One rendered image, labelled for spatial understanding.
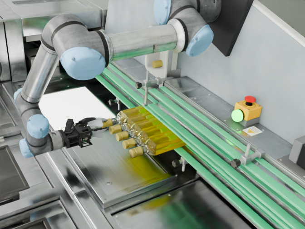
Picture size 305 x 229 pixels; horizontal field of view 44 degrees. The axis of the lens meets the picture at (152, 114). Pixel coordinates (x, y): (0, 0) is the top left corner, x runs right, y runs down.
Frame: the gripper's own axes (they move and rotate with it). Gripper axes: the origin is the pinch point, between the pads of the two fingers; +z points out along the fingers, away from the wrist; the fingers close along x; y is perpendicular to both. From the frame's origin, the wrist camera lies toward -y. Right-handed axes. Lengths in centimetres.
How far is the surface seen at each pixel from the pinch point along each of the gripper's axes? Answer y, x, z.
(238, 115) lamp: 45, 19, 31
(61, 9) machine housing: -95, 23, 20
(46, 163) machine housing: -4.6, -15.2, -24.8
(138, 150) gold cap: 23.9, 0.5, 2.7
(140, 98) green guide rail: -6.4, 3.9, 21.9
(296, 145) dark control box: 69, 20, 33
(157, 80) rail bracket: 0.9, 15.5, 26.0
